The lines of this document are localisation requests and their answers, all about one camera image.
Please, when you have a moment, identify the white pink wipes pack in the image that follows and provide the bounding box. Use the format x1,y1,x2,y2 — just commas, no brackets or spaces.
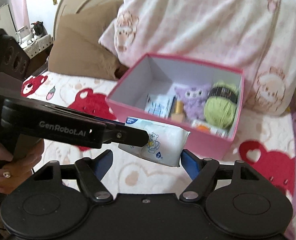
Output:
118,116,190,167

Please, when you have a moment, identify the clear orange floss box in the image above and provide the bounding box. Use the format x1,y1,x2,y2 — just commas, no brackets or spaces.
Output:
191,120,228,138

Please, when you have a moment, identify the blue tissue pack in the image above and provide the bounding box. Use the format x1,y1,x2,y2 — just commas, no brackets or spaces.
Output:
144,94,175,119

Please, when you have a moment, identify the green yarn ball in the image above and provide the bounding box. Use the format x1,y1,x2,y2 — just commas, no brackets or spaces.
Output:
203,81,239,129

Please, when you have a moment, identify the foundation bottle gold cap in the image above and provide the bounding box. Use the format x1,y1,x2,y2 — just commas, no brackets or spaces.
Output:
171,100,185,123

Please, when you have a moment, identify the purple plush toy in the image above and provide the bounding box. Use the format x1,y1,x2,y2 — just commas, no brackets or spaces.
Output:
175,83,212,121

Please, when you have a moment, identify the orange makeup sponge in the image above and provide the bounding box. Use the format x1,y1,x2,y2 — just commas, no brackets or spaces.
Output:
195,125,211,133

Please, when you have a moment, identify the person's left hand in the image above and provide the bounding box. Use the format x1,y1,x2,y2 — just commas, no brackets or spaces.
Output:
0,139,44,194

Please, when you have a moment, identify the pink cardboard box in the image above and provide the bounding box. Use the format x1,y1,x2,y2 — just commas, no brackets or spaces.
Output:
106,54,244,160

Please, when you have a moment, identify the brown pillow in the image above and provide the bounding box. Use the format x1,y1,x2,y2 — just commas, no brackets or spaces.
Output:
48,2,128,80

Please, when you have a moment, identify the bedside table with clutter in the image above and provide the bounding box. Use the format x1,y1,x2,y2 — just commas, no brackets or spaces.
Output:
0,4,53,77

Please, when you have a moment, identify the black white plush toy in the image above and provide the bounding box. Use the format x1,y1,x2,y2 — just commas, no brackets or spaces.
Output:
31,21,47,41

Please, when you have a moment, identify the pink puppy print pillow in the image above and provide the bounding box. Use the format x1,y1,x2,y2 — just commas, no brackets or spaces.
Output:
99,0,296,115

